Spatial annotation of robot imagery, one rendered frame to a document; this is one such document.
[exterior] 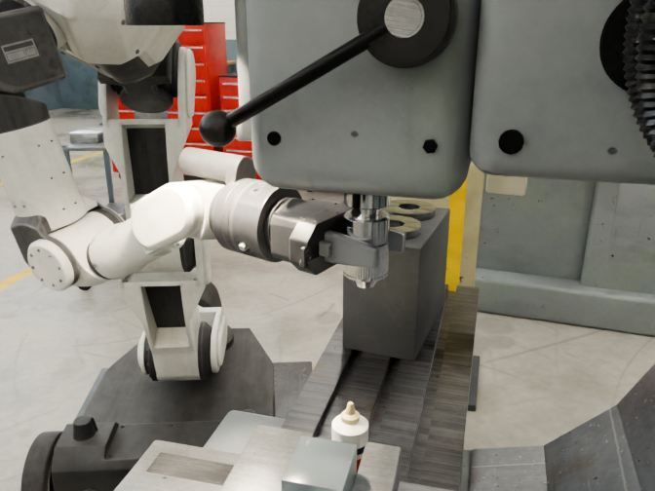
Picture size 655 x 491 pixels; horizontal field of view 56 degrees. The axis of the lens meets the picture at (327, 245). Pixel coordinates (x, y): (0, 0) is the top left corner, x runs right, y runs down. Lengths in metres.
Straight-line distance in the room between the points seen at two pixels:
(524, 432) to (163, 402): 1.43
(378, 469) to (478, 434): 1.88
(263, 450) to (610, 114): 0.41
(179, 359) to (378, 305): 0.69
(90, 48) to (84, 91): 11.01
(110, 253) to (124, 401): 0.82
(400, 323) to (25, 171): 0.57
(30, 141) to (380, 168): 0.54
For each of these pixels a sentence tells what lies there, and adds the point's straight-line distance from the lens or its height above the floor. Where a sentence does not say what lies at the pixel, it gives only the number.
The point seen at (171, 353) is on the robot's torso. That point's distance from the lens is 1.50.
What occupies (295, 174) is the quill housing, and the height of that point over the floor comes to 1.33.
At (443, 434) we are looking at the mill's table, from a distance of 0.83.
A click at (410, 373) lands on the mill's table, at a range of 0.94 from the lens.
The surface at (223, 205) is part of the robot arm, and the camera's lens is 0.69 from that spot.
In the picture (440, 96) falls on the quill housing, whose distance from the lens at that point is 0.49.
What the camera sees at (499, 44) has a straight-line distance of 0.46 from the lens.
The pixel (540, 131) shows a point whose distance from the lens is 0.47.
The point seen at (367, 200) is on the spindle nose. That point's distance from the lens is 0.59.
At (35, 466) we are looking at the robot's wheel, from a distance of 1.49.
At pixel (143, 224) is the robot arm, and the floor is 1.22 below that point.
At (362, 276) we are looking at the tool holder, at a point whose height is 1.21.
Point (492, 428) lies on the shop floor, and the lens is 2.51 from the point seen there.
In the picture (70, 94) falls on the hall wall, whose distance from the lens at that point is 12.16.
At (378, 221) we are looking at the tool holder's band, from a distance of 0.60.
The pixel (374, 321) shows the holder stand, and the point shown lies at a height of 1.02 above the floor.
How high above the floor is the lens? 1.45
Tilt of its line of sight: 20 degrees down
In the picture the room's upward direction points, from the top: straight up
